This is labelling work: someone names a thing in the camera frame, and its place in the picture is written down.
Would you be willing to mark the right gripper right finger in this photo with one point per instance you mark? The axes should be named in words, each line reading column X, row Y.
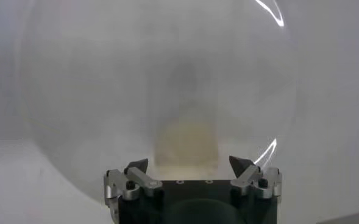
column 246, row 179

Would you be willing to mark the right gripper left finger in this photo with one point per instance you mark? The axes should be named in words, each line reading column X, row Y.
column 145, row 182

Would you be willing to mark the white steamed baozi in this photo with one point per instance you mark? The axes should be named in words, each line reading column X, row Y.
column 185, row 146

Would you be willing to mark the white round plate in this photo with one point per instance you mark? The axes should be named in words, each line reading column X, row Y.
column 90, row 76

